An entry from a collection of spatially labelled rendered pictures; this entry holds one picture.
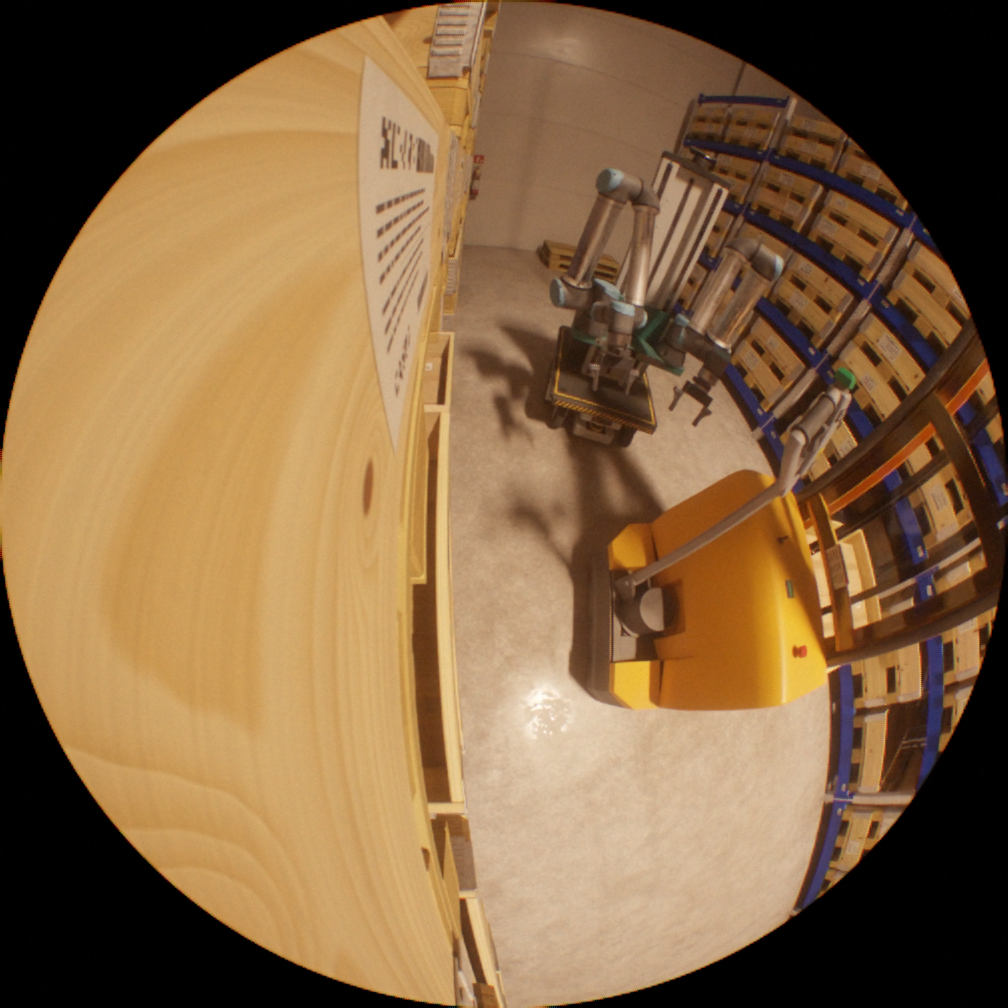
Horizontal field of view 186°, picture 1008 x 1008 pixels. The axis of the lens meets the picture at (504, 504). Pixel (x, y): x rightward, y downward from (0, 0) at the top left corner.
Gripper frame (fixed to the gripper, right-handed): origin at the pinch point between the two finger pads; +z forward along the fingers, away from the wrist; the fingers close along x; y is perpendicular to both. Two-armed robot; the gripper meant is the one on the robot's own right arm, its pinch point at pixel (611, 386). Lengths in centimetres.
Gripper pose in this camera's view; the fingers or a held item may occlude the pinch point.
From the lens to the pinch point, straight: 127.3
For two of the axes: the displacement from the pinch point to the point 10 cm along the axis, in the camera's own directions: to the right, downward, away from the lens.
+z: -0.3, 7.9, 6.2
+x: -10.0, -0.4, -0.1
